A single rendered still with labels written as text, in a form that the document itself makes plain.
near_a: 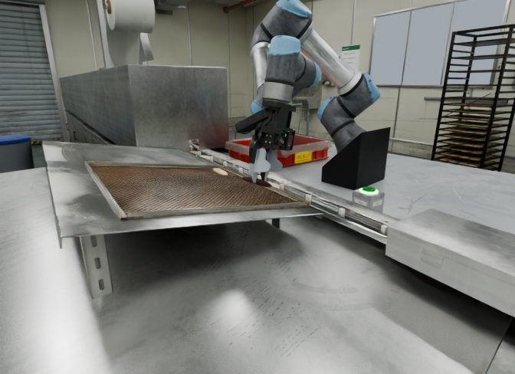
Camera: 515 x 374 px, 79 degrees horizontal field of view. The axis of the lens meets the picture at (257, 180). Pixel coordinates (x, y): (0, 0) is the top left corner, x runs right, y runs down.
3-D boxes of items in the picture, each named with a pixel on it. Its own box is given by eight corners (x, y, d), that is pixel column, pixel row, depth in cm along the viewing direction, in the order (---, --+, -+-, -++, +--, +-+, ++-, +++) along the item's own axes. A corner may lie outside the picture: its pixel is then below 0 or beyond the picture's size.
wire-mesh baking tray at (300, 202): (309, 207, 88) (309, 201, 88) (120, 220, 59) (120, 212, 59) (223, 168, 128) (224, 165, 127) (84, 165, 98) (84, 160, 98)
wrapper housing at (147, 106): (233, 152, 188) (231, 67, 174) (139, 165, 159) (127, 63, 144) (102, 107, 534) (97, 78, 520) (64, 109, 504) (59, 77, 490)
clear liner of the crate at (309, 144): (332, 158, 173) (332, 140, 170) (261, 172, 145) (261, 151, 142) (290, 148, 199) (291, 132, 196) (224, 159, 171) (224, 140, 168)
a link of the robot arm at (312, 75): (286, 83, 95) (265, 76, 86) (313, 55, 89) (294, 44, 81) (299, 103, 93) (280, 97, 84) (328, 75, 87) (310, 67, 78)
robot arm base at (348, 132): (355, 152, 141) (343, 136, 144) (378, 132, 129) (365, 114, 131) (332, 161, 133) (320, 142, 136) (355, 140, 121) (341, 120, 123)
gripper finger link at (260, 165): (262, 186, 78) (271, 150, 77) (244, 181, 81) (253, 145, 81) (269, 187, 80) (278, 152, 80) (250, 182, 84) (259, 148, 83)
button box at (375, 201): (383, 224, 100) (387, 192, 97) (367, 231, 96) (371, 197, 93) (362, 216, 107) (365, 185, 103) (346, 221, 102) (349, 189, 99)
